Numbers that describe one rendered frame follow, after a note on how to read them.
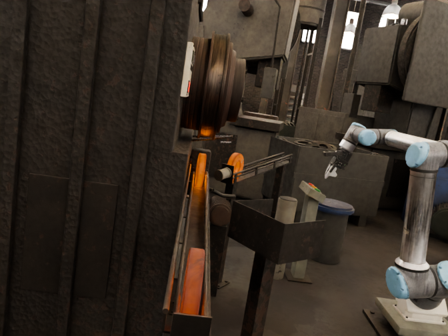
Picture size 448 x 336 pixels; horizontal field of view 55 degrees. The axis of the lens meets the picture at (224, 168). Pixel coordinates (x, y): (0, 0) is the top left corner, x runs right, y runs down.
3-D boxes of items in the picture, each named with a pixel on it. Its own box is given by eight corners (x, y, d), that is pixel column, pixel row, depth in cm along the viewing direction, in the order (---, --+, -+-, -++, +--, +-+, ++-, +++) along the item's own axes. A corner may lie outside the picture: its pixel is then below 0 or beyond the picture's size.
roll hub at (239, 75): (226, 123, 179) (237, 55, 174) (223, 119, 206) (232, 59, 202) (239, 125, 179) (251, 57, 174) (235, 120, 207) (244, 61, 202)
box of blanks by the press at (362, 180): (285, 223, 403) (299, 142, 390) (253, 199, 480) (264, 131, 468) (375, 227, 437) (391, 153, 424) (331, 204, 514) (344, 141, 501)
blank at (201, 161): (199, 158, 186) (207, 159, 186) (199, 149, 201) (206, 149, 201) (194, 191, 191) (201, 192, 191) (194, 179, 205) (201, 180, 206)
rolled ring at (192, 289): (206, 234, 96) (191, 232, 96) (204, 278, 79) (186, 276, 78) (195, 304, 102) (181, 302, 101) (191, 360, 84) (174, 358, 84)
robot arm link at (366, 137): (381, 130, 241) (371, 127, 253) (362, 130, 239) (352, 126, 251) (379, 147, 243) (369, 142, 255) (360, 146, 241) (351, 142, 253)
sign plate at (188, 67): (180, 96, 143) (187, 41, 140) (183, 95, 169) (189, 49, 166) (187, 97, 144) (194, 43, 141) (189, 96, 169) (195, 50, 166)
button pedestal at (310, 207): (288, 283, 268) (307, 187, 258) (281, 267, 292) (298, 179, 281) (313, 285, 269) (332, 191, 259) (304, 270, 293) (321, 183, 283)
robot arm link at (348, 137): (358, 122, 251) (350, 119, 260) (347, 141, 252) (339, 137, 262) (370, 129, 253) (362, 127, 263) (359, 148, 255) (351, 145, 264)
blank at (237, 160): (228, 184, 242) (233, 185, 241) (224, 163, 232) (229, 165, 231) (240, 167, 252) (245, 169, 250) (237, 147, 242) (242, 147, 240)
